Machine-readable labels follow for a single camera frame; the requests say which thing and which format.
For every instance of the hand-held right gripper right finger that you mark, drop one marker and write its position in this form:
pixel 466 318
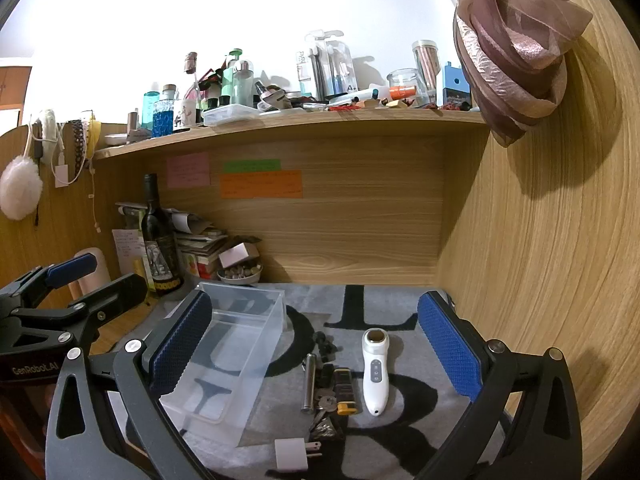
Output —
pixel 450 347

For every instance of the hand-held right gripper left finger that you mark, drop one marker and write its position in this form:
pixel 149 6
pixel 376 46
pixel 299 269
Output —
pixel 182 347

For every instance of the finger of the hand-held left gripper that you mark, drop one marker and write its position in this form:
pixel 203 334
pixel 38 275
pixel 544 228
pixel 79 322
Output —
pixel 72 268
pixel 117 292

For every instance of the clear plastic storage box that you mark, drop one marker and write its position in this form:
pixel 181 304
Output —
pixel 235 360

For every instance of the white handheld facial massager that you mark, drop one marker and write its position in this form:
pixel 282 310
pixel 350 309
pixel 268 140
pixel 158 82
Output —
pixel 375 380

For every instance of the black and yellow lighter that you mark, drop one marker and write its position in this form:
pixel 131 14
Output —
pixel 345 390

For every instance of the black clip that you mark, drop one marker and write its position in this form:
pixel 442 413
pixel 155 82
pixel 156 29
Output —
pixel 325 345

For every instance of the silver metal cylinder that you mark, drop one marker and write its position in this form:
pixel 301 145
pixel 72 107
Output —
pixel 310 382

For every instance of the silver key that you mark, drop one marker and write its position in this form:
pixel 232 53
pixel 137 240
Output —
pixel 327 401

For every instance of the white power adapter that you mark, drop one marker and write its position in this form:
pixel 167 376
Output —
pixel 290 455

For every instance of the cream plastic bottle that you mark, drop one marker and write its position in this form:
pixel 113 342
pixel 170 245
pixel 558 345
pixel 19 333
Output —
pixel 92 280

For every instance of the white handwritten note sheet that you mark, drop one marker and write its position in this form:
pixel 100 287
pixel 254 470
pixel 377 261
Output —
pixel 125 250

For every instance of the dark wine bottle elephant label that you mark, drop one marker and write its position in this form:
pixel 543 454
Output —
pixel 160 250

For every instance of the bowl of beads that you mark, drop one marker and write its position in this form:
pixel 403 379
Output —
pixel 240 275

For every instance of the white fluffy pompom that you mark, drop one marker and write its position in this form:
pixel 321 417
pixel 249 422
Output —
pixel 20 190

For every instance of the stack of books and papers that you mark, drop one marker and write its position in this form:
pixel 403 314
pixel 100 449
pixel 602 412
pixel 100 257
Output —
pixel 200 245

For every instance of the small white card box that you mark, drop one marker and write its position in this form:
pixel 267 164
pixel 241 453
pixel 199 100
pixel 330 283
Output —
pixel 235 255

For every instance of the pink sticky note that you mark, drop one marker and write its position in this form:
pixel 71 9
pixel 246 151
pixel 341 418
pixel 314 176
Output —
pixel 187 170

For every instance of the grey mat with black letters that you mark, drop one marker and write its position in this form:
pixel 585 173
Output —
pixel 315 297

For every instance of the blue liquid bottle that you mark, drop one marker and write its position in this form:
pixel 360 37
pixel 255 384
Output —
pixel 163 120

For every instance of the orange sticky note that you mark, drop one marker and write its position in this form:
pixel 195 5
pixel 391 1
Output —
pixel 260 185

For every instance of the green sticky note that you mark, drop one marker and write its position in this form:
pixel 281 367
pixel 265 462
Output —
pixel 252 165

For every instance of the clear plastic tray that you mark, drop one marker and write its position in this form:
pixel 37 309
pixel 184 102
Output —
pixel 230 115

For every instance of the green pump bottle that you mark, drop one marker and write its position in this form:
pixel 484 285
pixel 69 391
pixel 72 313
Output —
pixel 231 80

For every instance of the wooden shelf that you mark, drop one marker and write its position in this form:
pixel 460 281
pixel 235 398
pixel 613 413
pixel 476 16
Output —
pixel 300 125

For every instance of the blue cardboard box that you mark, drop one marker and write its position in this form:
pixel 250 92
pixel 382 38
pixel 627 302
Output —
pixel 454 87

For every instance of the round glass jar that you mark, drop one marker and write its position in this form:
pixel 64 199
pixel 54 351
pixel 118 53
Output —
pixel 407 85

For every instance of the tall jar of pink sticks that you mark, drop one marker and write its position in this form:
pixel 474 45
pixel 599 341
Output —
pixel 427 65

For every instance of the pink sheer scarf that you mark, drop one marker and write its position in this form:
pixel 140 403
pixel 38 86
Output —
pixel 510 60

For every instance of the packaged toothbrushes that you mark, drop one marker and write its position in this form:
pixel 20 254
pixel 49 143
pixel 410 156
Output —
pixel 325 65

